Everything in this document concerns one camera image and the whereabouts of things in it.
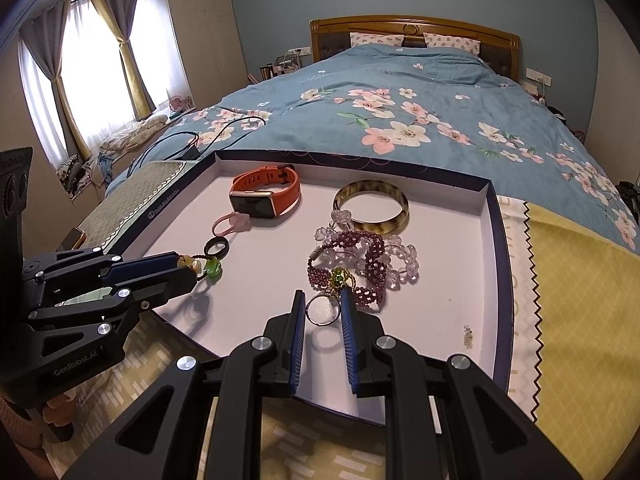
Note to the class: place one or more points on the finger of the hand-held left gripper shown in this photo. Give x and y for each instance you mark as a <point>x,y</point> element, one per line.
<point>145,264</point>
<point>160,290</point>

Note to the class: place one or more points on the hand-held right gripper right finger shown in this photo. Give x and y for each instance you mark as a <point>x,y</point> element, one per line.
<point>350,340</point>

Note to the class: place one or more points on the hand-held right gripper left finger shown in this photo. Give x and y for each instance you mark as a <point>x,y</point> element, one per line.
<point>298,340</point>

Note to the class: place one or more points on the yellow duck charm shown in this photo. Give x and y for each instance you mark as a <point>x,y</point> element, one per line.
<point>185,261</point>

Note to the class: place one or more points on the dark blue cardboard box tray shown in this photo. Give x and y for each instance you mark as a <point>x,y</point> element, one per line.
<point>450,285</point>

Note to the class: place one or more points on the person's left hand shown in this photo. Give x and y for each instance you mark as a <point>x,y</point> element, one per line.
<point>57,410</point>

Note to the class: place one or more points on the pile of clothes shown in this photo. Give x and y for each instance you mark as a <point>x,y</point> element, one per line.
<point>80,175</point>

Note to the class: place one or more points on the black power adapter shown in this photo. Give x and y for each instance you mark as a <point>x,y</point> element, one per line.
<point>192,151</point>

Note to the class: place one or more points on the orange smartwatch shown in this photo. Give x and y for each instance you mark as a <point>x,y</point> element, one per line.
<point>252,205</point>

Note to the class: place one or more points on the amber bangle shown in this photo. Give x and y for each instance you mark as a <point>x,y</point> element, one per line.
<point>395,220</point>

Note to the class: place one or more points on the folded light blanket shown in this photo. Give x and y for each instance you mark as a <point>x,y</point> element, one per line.
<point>135,132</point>

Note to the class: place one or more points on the grey and gold curtain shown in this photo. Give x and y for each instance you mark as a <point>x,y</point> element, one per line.
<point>40,50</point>
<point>127,35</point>

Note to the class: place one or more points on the small pink fan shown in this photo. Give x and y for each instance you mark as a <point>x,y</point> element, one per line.
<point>180,103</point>

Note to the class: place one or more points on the bright window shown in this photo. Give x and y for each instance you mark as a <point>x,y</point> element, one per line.
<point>95,60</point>

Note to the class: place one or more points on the cosmetics on nightstand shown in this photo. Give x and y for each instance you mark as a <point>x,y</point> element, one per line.
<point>282,67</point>

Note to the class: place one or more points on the blue floral duvet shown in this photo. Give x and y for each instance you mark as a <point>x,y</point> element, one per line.
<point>400,95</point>

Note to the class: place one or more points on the white dotted pillow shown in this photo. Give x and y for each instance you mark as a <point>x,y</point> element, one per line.
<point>452,41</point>
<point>375,39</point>

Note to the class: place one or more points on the dark bedside items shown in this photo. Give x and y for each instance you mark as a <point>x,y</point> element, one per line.
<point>557,110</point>

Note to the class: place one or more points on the wooden headboard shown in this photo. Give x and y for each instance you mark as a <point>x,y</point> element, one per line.
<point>502,50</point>

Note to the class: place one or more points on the white wall socket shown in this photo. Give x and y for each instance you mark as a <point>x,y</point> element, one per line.
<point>299,51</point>

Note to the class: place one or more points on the white wall switch panel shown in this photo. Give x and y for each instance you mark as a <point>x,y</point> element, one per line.
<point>538,77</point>

